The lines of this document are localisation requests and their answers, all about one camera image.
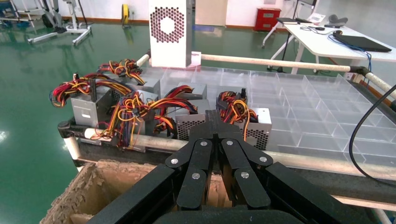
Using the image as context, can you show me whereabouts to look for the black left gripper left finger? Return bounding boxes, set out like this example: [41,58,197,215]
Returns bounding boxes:
[165,110,219,211]

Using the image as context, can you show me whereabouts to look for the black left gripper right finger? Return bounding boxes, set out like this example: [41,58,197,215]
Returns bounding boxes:
[216,110,274,209]

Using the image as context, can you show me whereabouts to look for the gray power supply with wires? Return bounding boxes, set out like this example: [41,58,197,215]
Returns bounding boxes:
[91,90,178,151]
[98,58,162,101]
[216,89,273,151]
[148,97,212,142]
[148,0,193,69]
[49,71,134,128]
[164,82,208,101]

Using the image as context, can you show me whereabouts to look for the clear acrylic divider tray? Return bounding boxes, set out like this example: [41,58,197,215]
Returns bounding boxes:
[141,65,396,168]

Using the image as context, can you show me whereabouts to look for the brown cardboard divider box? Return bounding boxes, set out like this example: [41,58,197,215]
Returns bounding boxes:
[39,159,233,224]

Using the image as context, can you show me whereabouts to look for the white office table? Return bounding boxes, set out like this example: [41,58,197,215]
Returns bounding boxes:
[261,23,396,75]

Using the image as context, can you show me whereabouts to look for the red cabinet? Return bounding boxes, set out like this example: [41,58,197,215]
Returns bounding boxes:
[254,7,282,32]

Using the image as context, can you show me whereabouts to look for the black notebook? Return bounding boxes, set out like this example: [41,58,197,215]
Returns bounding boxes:
[276,17,299,25]

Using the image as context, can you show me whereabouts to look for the white printed paper sheet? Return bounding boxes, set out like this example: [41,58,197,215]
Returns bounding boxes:
[308,12,326,25]

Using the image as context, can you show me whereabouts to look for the black laptop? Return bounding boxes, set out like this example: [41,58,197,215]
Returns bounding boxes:
[332,32,393,53]

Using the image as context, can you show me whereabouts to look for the gray curved object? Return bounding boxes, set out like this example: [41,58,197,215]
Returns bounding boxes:
[328,14,349,28]

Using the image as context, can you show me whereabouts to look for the white wheeled stand base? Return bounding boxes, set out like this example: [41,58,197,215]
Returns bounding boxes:
[27,0,92,45]

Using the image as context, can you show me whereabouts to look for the white padded cart rail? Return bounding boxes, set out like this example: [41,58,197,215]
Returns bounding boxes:
[83,128,396,182]
[136,53,152,67]
[200,54,352,73]
[366,72,396,100]

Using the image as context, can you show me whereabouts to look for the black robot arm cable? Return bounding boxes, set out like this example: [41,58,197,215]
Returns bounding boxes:
[349,84,396,188]

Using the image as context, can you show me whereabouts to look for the black cart frame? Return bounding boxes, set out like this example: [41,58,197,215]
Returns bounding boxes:
[74,143,396,200]

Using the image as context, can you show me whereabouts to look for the white padded cart post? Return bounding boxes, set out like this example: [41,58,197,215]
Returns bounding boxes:
[63,136,82,161]

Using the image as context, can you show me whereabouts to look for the black rail corner joint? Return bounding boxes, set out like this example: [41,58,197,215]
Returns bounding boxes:
[349,65,371,77]
[57,121,78,139]

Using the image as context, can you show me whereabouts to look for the blue cable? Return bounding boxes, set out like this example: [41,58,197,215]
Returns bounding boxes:
[328,35,372,73]

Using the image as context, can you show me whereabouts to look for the yellow hose reel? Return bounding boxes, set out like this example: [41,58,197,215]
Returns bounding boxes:
[121,3,130,26]

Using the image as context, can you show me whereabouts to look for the white equipment frame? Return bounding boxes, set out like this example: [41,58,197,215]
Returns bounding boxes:
[0,0,42,32]

